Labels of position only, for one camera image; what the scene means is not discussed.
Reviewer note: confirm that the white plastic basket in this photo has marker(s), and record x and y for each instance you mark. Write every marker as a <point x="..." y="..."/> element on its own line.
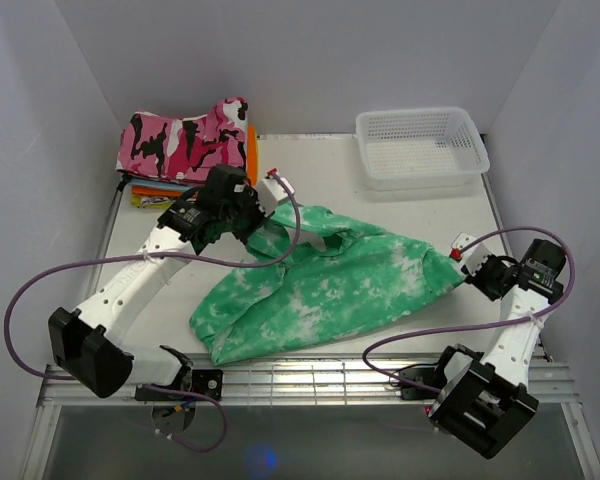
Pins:
<point x="437" y="147"/>

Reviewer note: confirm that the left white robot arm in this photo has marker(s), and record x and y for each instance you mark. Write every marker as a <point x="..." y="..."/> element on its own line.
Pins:
<point x="89" y="342"/>

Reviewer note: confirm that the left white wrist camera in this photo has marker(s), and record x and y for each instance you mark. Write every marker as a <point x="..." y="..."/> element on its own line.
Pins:
<point x="272" y="191"/>

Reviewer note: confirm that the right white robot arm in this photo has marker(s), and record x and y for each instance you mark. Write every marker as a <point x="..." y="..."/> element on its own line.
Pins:
<point x="482" y="398"/>

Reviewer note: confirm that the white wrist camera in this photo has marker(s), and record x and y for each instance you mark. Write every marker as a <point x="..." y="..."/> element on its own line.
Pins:
<point x="272" y="191"/>
<point x="469" y="254"/>

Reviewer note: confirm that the pink camouflage folded trousers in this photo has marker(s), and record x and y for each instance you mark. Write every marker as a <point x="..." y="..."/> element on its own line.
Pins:
<point x="183" y="150"/>

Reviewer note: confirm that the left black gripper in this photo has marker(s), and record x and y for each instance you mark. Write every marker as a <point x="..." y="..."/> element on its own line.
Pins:
<point x="250" y="196"/>

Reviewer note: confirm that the light blue folded trousers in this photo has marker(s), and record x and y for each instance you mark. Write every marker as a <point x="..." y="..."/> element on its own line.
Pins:
<point x="161" y="185"/>

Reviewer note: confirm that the yellow patterned folded trousers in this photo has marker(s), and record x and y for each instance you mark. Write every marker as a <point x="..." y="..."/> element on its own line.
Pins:
<point x="151" y="202"/>

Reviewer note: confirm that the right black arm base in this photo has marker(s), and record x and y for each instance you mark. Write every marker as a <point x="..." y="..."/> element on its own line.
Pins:
<point x="423" y="373"/>

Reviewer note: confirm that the aluminium frame rail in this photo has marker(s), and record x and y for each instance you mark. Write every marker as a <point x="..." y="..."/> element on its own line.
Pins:
<point x="297" y="380"/>

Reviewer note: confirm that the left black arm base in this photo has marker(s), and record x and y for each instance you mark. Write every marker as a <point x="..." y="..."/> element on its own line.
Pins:
<point x="206" y="382"/>

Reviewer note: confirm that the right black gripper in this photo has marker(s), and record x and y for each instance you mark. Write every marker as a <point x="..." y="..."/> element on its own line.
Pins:
<point x="476" y="279"/>

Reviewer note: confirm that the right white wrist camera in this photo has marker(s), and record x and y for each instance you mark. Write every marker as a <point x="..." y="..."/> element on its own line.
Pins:
<point x="469" y="254"/>

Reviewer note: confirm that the orange folded trousers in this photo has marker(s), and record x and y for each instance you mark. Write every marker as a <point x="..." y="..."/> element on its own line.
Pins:
<point x="252" y="168"/>

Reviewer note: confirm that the green tie-dye trousers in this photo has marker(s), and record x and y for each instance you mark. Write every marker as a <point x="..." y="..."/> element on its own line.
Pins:
<point x="323" y="277"/>

